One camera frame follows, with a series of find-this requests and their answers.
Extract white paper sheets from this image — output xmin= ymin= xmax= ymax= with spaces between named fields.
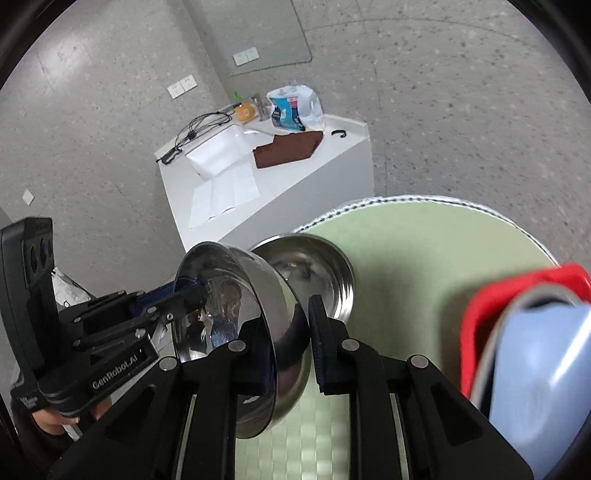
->
xmin=188 ymin=165 xmax=260 ymax=231

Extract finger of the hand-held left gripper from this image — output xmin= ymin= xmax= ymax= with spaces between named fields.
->
xmin=58 ymin=281 xmax=178 ymax=330
xmin=71 ymin=285 xmax=208 ymax=358

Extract white packet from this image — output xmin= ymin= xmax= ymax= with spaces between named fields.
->
xmin=52 ymin=267 xmax=99 ymax=308

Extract light blue plastic plate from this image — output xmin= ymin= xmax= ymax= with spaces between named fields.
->
xmin=488 ymin=305 xmax=591 ymax=480

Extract white printed plastic bag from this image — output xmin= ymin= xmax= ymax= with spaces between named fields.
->
xmin=267 ymin=85 xmax=326 ymax=133

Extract brown cloth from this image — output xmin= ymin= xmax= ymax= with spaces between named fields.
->
xmin=253 ymin=130 xmax=324 ymax=170

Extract stainless steel bowl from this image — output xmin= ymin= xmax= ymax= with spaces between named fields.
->
xmin=249 ymin=233 xmax=357 ymax=324
xmin=172 ymin=242 xmax=311 ymax=439

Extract white wall socket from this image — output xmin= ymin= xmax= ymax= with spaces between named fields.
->
xmin=167 ymin=73 xmax=199 ymax=99
xmin=232 ymin=46 xmax=260 ymax=67

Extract white folded plastic sheet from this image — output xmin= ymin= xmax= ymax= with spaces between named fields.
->
xmin=185 ymin=126 xmax=274 ymax=179

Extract green round table mat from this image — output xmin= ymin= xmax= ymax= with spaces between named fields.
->
xmin=178 ymin=195 xmax=561 ymax=480

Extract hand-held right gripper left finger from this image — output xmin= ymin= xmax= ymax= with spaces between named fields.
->
xmin=48 ymin=318 xmax=279 ymax=480

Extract black cable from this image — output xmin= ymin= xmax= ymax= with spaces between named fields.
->
xmin=156 ymin=111 xmax=234 ymax=165

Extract red and blue container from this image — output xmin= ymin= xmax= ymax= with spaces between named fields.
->
xmin=460 ymin=263 xmax=591 ymax=403

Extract person's left hand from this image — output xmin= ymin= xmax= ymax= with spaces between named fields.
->
xmin=28 ymin=398 xmax=115 ymax=438

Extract clear plastic holder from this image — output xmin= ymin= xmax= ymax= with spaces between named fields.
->
xmin=251 ymin=92 xmax=271 ymax=122

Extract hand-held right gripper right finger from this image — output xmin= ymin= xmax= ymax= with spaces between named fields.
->
xmin=307 ymin=294 xmax=536 ymax=480

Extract white cabinet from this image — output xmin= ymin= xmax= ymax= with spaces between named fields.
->
xmin=154 ymin=99 xmax=375 ymax=253

